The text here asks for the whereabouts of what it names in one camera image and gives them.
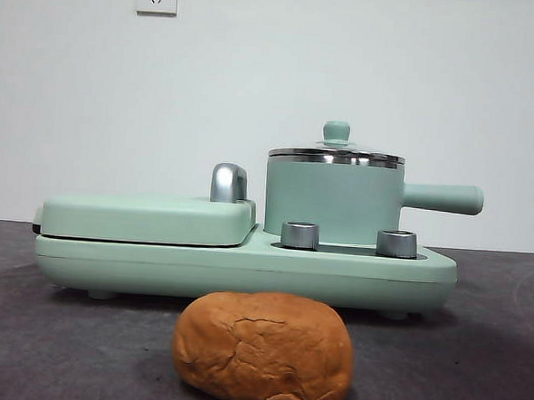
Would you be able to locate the mint green breakfast machine base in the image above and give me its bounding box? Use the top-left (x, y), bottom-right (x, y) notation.
top-left (32, 211), bottom-right (461, 322)

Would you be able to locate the glass lid with green knob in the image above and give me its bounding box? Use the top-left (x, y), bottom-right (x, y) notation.
top-left (268, 116), bottom-right (407, 166)

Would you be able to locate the mint green handled pot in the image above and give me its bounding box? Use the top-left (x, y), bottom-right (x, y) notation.
top-left (262, 148), bottom-right (487, 252)

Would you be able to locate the chrome griddle cover handle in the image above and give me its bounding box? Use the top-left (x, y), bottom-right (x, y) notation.
top-left (209, 161), bottom-right (252, 205)

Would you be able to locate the brown potato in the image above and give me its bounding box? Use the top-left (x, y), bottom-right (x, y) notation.
top-left (167, 285), bottom-right (359, 400)

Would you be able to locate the mint green hinged griddle cover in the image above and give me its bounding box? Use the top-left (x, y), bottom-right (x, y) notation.
top-left (32, 184), bottom-right (259, 251)

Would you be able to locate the silver control knob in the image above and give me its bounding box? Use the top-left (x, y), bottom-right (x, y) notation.
top-left (375, 228), bottom-right (419, 259)
top-left (280, 219), bottom-right (321, 251)

